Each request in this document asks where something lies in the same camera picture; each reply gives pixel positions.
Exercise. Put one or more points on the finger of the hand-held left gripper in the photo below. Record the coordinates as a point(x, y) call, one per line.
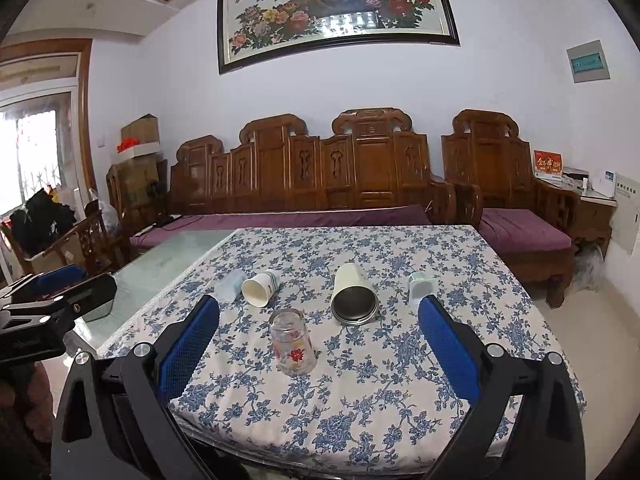
point(55, 280)
point(95, 292)

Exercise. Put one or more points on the wooden chair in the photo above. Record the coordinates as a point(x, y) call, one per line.
point(85, 245)

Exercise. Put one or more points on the framed peacock flower painting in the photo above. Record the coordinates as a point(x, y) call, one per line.
point(335, 10)

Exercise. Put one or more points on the window with metal grille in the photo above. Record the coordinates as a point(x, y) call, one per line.
point(35, 155)

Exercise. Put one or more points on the black desk fan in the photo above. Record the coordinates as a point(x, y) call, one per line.
point(159, 200)

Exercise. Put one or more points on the brown cardboard box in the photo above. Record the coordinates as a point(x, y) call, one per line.
point(141, 130)

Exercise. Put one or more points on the white paper cup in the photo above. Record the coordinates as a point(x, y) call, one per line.
point(259, 289)

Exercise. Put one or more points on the large cardboard box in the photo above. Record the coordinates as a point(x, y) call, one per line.
point(137, 180)

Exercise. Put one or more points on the pile of black clothing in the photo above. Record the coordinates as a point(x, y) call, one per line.
point(42, 220)

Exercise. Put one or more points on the cream steel tumbler cup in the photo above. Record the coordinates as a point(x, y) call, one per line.
point(352, 292)

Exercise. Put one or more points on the blue floral tablecloth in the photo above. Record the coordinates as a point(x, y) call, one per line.
point(350, 385)

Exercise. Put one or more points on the white box with orange items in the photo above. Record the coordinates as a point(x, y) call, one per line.
point(137, 151)

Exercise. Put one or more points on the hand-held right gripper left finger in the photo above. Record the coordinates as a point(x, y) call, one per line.
point(192, 345)

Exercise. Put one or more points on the wall electrical panel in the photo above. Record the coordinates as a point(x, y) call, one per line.
point(588, 61)

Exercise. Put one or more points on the carved wooden armchair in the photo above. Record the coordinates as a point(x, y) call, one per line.
point(505, 170)

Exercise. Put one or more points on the white box with blue label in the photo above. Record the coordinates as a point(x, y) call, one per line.
point(606, 183)

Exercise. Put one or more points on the glass cup with red flower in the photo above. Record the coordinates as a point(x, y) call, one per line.
point(292, 345)

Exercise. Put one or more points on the square purple seat cushion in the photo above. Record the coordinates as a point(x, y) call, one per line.
point(520, 232)

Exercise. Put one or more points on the small white green cup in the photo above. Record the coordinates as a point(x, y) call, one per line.
point(420, 288)

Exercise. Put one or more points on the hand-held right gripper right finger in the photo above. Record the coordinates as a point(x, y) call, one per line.
point(446, 345)

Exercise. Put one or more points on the clear plastic cup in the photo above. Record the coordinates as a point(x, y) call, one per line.
point(227, 286)

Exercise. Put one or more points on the clear plastic bag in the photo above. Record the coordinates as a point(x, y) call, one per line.
point(590, 267)

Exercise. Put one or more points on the wooden side table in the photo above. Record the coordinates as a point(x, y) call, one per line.
point(592, 220)

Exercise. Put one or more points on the long purple seat cushion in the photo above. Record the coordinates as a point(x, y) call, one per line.
point(300, 220)

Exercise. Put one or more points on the carved wooden sofa bench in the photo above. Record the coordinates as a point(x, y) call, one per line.
point(320, 170)

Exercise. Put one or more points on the white plastic bag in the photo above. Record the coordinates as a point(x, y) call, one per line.
point(106, 215)

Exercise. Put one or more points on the red desk calendar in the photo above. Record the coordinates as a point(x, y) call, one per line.
point(548, 165)

